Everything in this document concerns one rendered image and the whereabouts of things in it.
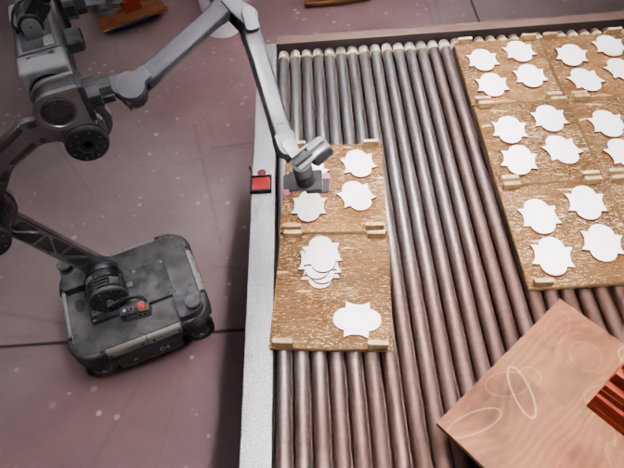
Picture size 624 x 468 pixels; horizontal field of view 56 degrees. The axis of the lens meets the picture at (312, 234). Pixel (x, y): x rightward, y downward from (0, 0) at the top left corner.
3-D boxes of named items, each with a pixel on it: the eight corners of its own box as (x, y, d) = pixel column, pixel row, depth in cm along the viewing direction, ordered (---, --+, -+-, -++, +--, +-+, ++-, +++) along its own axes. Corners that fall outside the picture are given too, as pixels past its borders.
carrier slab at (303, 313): (268, 350, 168) (268, 347, 167) (281, 237, 193) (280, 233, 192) (392, 352, 165) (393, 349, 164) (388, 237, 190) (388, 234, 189)
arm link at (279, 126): (234, 23, 174) (236, 7, 164) (253, 19, 176) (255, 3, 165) (277, 162, 174) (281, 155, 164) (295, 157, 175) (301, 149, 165)
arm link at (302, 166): (286, 161, 168) (299, 174, 166) (305, 146, 169) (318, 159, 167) (290, 173, 174) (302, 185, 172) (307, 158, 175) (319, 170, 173)
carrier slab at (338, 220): (279, 235, 194) (279, 232, 192) (287, 149, 219) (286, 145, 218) (386, 233, 191) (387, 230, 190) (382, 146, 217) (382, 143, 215)
